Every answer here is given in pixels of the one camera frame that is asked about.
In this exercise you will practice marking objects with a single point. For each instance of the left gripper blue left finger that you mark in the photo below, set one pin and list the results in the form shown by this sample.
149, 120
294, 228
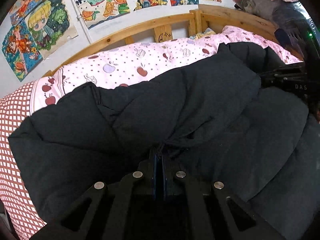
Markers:
156, 173

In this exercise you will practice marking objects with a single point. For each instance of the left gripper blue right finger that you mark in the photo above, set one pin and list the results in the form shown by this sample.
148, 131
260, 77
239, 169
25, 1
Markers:
168, 177

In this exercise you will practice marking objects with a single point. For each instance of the black puffer jacket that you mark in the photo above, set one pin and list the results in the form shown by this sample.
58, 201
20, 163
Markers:
246, 157

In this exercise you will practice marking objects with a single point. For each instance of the pile of bedding bags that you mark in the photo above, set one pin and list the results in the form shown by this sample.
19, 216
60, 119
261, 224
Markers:
288, 16

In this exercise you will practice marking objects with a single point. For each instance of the pink apple print bedsheet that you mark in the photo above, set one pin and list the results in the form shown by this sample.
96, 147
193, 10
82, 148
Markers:
138, 62

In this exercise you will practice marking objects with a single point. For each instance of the red white checked quilt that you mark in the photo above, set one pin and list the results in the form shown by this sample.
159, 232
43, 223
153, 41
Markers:
15, 107

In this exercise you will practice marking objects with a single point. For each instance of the orange hair girl drawing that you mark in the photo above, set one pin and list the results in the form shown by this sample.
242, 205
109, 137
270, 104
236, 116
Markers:
20, 50

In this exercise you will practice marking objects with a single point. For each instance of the blond boy drawing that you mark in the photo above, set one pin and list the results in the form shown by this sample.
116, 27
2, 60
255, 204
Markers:
50, 26

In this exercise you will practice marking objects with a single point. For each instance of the wooden bed frame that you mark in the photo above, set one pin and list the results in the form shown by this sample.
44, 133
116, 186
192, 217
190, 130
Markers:
198, 20

